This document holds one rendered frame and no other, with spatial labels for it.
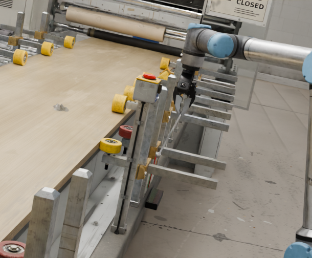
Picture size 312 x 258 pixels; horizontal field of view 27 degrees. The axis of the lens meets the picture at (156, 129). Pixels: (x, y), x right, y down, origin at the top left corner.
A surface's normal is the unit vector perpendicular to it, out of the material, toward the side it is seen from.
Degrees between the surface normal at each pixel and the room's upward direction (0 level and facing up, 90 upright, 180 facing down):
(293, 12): 90
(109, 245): 0
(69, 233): 90
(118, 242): 0
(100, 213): 0
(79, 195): 90
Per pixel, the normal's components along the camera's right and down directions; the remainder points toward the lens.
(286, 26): -0.04, 0.24
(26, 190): 0.20, -0.95
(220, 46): 0.45, 0.31
